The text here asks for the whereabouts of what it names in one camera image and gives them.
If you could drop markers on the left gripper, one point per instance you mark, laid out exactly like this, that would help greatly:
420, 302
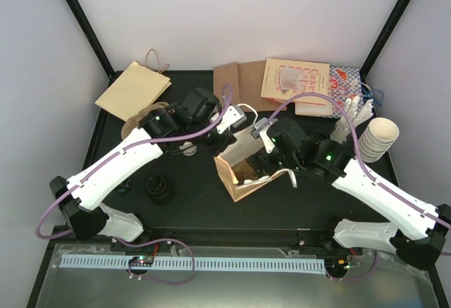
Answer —
227, 139

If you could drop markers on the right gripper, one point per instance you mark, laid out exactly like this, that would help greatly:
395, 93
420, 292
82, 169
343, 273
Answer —
270, 168

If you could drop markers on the pulp cup carrier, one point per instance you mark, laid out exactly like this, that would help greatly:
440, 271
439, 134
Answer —
245, 172

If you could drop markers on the orange paper bag white handles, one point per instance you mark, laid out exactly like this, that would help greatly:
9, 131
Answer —
244, 148

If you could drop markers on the stack of pulp cup carriers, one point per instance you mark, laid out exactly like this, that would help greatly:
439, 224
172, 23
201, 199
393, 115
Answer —
133, 121

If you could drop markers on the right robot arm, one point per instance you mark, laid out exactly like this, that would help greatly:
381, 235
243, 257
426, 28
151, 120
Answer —
415, 231

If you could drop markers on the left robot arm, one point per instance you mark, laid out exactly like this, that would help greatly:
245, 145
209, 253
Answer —
80, 198

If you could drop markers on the stack of white paper cups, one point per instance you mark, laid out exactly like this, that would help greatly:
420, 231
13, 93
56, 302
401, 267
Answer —
187, 149

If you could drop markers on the brown flat paper bag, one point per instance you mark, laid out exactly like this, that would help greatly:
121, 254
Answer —
246, 80

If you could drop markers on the cakes printed paper bag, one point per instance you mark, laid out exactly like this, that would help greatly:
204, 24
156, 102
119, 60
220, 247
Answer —
284, 79

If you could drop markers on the yellow kraft paper bag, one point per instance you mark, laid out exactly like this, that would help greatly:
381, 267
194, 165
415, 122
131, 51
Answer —
134, 89

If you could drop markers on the cup of white straws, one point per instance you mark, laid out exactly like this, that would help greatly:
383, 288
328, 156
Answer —
342, 129

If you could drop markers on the blue checkered paper bag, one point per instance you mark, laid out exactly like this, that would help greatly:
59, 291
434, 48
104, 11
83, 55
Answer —
345, 83

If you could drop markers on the stack of black cup lids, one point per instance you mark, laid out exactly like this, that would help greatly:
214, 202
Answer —
159, 189

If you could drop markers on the stack of plain paper cups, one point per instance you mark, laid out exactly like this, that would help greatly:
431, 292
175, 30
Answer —
378, 137

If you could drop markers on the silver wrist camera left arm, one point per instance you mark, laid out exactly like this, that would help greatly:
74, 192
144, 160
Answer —
233, 117

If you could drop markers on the white slotted cable duct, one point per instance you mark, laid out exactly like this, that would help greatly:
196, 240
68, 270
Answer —
271, 265

